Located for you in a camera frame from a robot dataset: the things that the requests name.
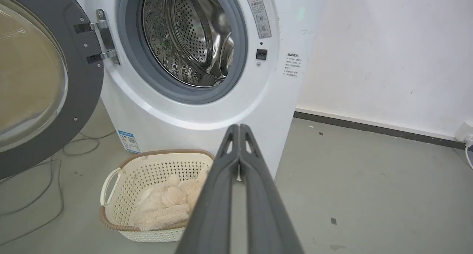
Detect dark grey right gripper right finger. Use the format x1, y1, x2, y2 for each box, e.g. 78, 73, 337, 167
239, 124, 305, 254

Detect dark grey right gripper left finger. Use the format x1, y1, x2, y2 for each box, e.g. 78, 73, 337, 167
175, 124, 240, 254

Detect white front-load washing machine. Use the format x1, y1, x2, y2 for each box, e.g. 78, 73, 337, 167
67, 0, 327, 182

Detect grey round washer door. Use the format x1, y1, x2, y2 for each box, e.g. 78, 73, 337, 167
0, 0, 105, 180

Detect fluffy cream towel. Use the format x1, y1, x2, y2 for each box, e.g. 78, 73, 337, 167
129, 168, 210, 231

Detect cream perforated laundry basket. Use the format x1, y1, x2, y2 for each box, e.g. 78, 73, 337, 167
99, 149, 215, 243

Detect thin grey floor cable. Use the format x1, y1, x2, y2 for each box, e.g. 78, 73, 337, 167
0, 131, 116, 246

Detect white wall power plug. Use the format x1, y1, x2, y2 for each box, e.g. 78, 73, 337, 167
455, 122, 473, 169

